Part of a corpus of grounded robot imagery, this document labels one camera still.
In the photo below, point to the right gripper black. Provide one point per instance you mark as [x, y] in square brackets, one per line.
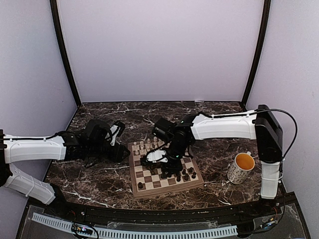
[173, 169]

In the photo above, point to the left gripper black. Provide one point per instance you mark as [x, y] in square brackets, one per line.
[117, 157]

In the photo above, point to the patterned mug yellow inside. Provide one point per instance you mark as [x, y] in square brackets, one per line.
[241, 167]

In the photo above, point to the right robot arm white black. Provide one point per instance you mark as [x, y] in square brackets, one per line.
[260, 125]

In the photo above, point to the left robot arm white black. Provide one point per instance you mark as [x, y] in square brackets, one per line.
[96, 141]

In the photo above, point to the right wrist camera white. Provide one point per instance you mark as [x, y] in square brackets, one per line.
[154, 157]

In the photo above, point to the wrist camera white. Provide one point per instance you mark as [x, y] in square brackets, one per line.
[116, 130]
[154, 157]

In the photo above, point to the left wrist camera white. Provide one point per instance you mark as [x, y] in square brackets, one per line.
[116, 130]

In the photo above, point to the black front rail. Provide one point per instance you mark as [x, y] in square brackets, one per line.
[240, 213]

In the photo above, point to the left black frame post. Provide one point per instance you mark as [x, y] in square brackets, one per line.
[63, 51]

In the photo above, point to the black frame post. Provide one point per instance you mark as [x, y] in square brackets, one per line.
[63, 51]
[258, 51]

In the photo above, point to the right black frame post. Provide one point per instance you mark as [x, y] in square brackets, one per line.
[258, 51]

